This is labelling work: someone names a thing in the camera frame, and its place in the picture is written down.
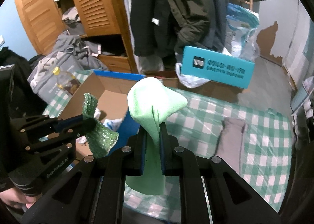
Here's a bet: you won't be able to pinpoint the green sparkly cloth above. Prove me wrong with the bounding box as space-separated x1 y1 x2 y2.
82 93 119 158

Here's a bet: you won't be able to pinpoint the light green foam sheet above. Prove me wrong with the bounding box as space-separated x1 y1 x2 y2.
126 77 187 195

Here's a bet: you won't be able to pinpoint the person's left hand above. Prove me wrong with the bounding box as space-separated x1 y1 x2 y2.
0 187 37 209

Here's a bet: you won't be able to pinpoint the open cardboard box blue rim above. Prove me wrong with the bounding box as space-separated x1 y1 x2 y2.
45 69 146 163

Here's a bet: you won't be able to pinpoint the plastic bottle yellow cap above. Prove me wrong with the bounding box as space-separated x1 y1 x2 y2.
53 67 81 96

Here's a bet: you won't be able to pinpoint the grey fleece pouch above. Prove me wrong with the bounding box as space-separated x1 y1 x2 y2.
215 118 247 175

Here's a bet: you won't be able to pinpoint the green white checkered tablecloth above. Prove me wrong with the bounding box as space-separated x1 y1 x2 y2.
41 70 295 217

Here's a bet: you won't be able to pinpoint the grey hoodie pile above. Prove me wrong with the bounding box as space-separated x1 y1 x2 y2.
28 32 108 103

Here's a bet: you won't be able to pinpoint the brown flattened cardboard box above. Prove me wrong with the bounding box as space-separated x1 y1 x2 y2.
145 70 250 103

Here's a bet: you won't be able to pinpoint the white plastic bag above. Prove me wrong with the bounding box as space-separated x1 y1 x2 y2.
175 63 210 89

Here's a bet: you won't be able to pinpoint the wooden louvered wardrobe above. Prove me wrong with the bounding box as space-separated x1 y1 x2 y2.
14 0 138 73

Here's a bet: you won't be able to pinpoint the grey shoe rack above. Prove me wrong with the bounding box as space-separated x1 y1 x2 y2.
291 76 313 142

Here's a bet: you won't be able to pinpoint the teal printed shoe box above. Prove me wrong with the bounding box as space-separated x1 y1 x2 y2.
181 46 255 89

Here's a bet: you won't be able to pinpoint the dark hanging jackets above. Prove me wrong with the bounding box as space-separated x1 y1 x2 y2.
130 0 229 58

